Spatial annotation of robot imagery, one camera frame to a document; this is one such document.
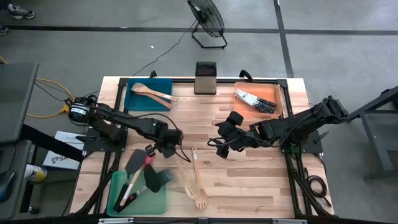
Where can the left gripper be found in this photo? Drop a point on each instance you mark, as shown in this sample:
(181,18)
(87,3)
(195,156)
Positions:
(172,139)

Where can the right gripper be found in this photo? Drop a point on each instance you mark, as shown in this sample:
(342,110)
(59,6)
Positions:
(245,137)

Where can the black oval serving spoon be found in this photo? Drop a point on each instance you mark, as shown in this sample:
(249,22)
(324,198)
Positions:
(151,182)

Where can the wooden notched spoon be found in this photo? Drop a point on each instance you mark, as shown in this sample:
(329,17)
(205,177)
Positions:
(196,161)

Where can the wooden slotted spatula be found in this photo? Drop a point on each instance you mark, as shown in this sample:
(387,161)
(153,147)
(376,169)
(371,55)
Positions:
(189,188)

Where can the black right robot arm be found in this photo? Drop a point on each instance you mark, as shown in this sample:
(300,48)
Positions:
(295,124)

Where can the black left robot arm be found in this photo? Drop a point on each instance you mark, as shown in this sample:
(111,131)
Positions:
(124,123)

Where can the orange plastic bin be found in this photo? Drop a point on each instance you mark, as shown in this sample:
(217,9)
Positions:
(245,112)

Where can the blue plastic bin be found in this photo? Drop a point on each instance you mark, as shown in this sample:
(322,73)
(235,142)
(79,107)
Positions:
(136,104)

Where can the steel box grater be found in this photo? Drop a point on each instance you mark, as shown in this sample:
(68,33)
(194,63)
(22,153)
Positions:
(205,82)

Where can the green plastic bin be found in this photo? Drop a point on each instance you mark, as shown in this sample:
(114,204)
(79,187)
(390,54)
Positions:
(149,205)

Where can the black table clamp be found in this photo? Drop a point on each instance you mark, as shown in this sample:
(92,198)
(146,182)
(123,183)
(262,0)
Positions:
(153,74)
(245,73)

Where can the white printed paper sheet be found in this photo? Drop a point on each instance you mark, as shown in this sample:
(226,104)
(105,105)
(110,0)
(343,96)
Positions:
(60,152)

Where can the black diagonal bar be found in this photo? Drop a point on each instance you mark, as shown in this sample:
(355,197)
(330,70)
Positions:
(46,141)

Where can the black floor fan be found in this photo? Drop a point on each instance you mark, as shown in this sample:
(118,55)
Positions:
(206,17)

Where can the white yellow spray can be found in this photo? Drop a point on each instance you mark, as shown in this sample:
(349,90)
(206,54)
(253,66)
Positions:
(35,172)

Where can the grey desk top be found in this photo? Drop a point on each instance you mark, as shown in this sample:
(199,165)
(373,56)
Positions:
(20,155)
(17,99)

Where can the small black floor object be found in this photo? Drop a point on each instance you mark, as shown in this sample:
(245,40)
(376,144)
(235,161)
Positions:
(33,210)

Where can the black metal stand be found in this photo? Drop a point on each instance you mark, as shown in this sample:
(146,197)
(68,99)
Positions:
(376,137)

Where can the dark computer mouse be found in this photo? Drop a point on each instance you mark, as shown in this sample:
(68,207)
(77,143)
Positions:
(6,186)

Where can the person's shoe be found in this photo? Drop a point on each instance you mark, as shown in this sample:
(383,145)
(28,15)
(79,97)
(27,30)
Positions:
(21,12)
(3,30)

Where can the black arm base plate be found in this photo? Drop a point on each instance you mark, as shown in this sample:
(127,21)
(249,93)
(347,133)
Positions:
(311,147)
(93,144)

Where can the black metal table frame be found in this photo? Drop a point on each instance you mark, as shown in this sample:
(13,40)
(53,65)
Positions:
(292,186)

